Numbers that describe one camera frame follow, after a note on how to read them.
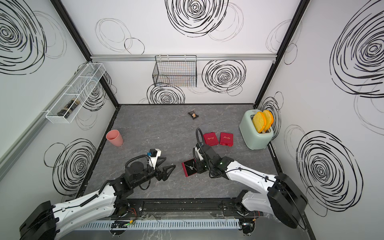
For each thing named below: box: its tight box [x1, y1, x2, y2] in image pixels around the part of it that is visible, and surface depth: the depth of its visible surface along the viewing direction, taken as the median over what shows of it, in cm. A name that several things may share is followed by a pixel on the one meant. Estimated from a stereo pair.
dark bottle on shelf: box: [57, 98, 81, 119], surface depth 68 cm
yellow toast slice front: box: [252, 111, 267, 133], surface depth 86 cm
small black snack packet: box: [187, 110, 199, 120], surface depth 114 cm
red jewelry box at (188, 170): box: [181, 158, 197, 178], surface depth 82 cm
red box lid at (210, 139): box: [203, 132, 219, 147], surface depth 99 cm
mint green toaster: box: [239, 109, 274, 150], surface depth 91 cm
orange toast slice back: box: [263, 110, 274, 132], surface depth 85 cm
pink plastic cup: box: [105, 129, 124, 147], surface depth 94 cm
